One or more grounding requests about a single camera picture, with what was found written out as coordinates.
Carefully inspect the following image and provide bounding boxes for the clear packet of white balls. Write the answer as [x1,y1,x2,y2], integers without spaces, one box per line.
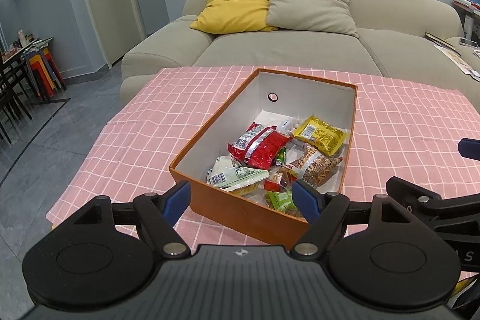
[279,118,304,138]

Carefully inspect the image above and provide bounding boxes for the beige pillow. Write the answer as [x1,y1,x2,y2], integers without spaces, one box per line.
[266,0,360,39]

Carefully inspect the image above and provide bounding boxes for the red white snack bag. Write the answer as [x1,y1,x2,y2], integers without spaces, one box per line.
[228,122,293,170]

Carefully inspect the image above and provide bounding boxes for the orange cardboard box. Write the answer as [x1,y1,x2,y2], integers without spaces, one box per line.
[169,67,359,247]

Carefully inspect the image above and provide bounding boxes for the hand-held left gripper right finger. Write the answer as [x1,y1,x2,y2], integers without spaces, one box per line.
[289,178,412,256]

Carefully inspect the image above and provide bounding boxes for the stack of coloured stools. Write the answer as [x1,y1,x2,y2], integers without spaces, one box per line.
[24,46,67,102]

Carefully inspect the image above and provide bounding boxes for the orange patterned snack packet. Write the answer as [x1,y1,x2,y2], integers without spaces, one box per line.
[285,144,343,187]

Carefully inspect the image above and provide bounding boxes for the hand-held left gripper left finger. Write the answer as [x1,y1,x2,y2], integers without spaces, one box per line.
[74,181,192,256]

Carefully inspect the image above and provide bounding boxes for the dining table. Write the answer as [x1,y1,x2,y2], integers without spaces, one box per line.
[0,37,54,69]

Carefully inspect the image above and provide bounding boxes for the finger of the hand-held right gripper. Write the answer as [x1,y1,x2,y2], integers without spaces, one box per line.
[458,138,480,157]
[386,175,453,222]

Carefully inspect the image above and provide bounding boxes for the white green snack packet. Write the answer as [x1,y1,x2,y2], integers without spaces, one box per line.
[206,155,270,191]

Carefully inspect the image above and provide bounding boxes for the yellow snack packet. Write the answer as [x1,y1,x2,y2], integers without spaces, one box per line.
[292,115,346,156]

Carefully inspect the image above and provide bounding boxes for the beige sofa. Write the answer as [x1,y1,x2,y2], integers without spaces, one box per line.
[120,0,480,107]

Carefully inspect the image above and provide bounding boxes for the dark book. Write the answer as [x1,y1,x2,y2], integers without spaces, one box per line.
[425,32,456,48]

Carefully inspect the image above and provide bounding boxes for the white yellow magazine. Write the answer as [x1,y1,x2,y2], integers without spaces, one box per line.
[434,44,473,73]

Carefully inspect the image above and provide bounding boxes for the pink checked tablecloth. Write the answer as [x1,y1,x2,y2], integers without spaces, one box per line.
[45,66,477,257]

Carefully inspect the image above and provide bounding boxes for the stack of books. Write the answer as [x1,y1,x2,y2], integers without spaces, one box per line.
[452,0,480,11]

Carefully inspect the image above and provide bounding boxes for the small clear candy packets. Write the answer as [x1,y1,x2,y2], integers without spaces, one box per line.
[227,182,260,197]

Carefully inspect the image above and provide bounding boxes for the black dining chair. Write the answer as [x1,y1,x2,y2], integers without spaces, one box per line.
[0,61,33,144]

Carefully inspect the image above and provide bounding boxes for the yellow pillow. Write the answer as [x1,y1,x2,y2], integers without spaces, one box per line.
[190,0,278,34]

